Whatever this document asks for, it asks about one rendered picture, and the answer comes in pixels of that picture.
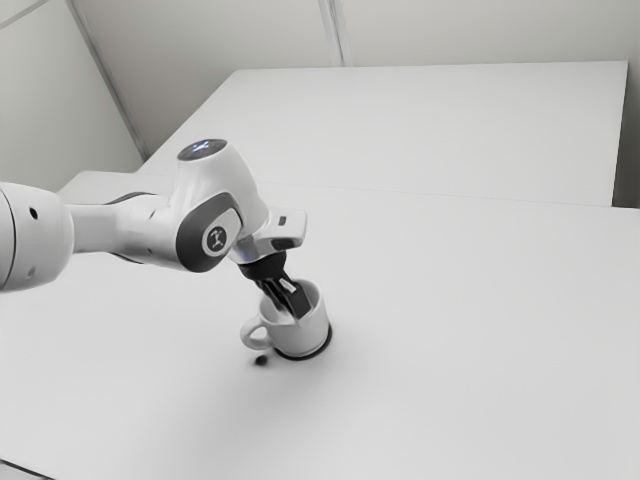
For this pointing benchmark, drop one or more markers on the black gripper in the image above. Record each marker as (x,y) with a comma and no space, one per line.
(262,270)

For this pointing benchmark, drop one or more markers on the white ceramic mug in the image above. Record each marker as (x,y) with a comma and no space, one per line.
(305,332)

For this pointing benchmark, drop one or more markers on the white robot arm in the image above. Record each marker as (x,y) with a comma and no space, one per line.
(125,230)

